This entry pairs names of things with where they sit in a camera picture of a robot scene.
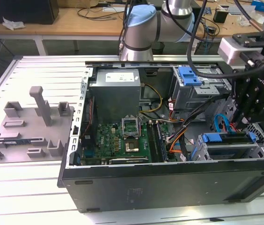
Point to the clear plastic bags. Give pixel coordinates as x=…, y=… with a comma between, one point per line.
x=242, y=21

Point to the black graphics card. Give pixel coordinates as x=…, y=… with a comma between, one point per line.
x=129, y=161

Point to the wooden desk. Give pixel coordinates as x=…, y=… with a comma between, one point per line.
x=59, y=25

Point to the small black box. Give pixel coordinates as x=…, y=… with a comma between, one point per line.
x=221, y=16

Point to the blue cardboard box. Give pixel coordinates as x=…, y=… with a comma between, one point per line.
x=259, y=4

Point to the grey flat box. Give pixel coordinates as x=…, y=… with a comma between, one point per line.
x=232, y=9

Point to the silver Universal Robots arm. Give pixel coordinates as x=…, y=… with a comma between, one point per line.
x=141, y=30

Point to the installed RAM stick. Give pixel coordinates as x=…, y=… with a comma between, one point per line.
x=162, y=143

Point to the large black box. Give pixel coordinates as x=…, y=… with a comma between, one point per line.
x=17, y=11

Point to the grey parts rack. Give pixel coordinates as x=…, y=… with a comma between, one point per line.
x=29, y=131

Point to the green motherboard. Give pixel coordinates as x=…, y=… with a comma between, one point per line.
x=108, y=140

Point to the silver optical drive cage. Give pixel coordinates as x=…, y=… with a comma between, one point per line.
x=183, y=98

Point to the silver disk bay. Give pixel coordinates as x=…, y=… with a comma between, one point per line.
x=230, y=147

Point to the blue plastic drive latch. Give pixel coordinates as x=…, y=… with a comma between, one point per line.
x=192, y=82

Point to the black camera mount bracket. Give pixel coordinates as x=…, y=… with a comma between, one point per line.
x=242, y=39

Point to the black RAM slot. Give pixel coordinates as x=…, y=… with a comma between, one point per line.
x=152, y=143

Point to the black open PC case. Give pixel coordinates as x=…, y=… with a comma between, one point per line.
x=169, y=187

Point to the white crumpled paper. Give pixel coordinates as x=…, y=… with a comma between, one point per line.
x=12, y=23

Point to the black case fan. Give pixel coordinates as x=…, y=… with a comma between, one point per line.
x=87, y=141

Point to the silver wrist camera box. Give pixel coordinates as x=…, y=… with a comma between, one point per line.
x=228, y=50

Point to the hard disk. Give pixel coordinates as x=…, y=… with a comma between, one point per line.
x=212, y=138

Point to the RAM stick blue label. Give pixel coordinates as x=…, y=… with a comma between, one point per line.
x=17, y=142

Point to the grey power supply unit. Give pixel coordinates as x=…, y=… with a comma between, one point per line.
x=113, y=98

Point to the CPU socket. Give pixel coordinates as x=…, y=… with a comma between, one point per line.
x=132, y=146

